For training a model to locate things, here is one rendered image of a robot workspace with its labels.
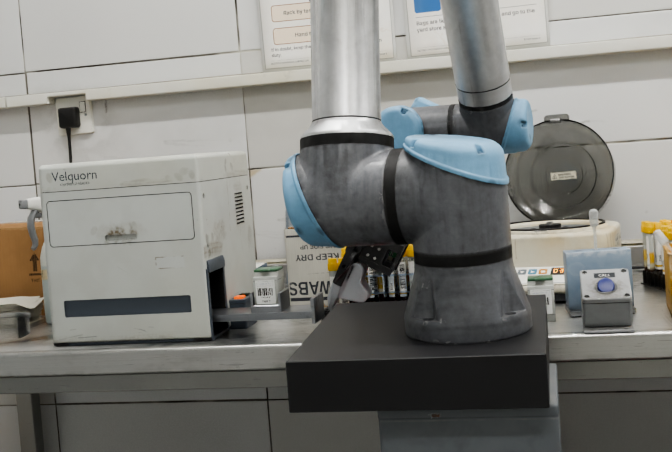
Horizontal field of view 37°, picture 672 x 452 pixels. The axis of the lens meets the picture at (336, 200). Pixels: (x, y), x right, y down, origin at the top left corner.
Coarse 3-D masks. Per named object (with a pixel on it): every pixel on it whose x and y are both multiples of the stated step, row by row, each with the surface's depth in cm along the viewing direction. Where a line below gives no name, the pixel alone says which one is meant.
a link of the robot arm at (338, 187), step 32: (320, 0) 122; (352, 0) 121; (320, 32) 122; (352, 32) 121; (320, 64) 122; (352, 64) 120; (320, 96) 121; (352, 96) 120; (320, 128) 120; (352, 128) 118; (384, 128) 121; (288, 160) 123; (320, 160) 119; (352, 160) 118; (384, 160) 117; (288, 192) 120; (320, 192) 118; (352, 192) 117; (320, 224) 119; (352, 224) 118; (384, 224) 117
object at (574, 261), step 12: (564, 252) 160; (576, 252) 158; (588, 252) 158; (600, 252) 157; (612, 252) 157; (624, 252) 157; (564, 264) 161; (576, 264) 158; (588, 264) 158; (600, 264) 158; (612, 264) 157; (624, 264) 157; (564, 276) 162; (576, 276) 158; (576, 288) 158; (576, 300) 158; (576, 312) 157
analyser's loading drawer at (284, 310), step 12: (288, 288) 164; (252, 300) 160; (288, 300) 164; (312, 300) 157; (216, 312) 164; (228, 312) 163; (240, 312) 162; (252, 312) 160; (264, 312) 160; (276, 312) 159; (288, 312) 158; (300, 312) 158; (312, 312) 158
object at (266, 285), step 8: (256, 272) 161; (264, 272) 161; (272, 272) 160; (280, 272) 162; (256, 280) 160; (264, 280) 160; (272, 280) 160; (280, 280) 162; (256, 288) 160; (264, 288) 160; (272, 288) 160; (280, 288) 161; (256, 296) 160; (264, 296) 160; (272, 296) 160; (256, 304) 160; (264, 304) 160; (272, 304) 160
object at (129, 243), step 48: (48, 192) 164; (96, 192) 163; (144, 192) 161; (192, 192) 159; (240, 192) 181; (48, 240) 165; (96, 240) 163; (144, 240) 161; (192, 240) 160; (240, 240) 178; (96, 288) 164; (144, 288) 162; (192, 288) 160; (240, 288) 176; (96, 336) 164; (144, 336) 162; (192, 336) 161
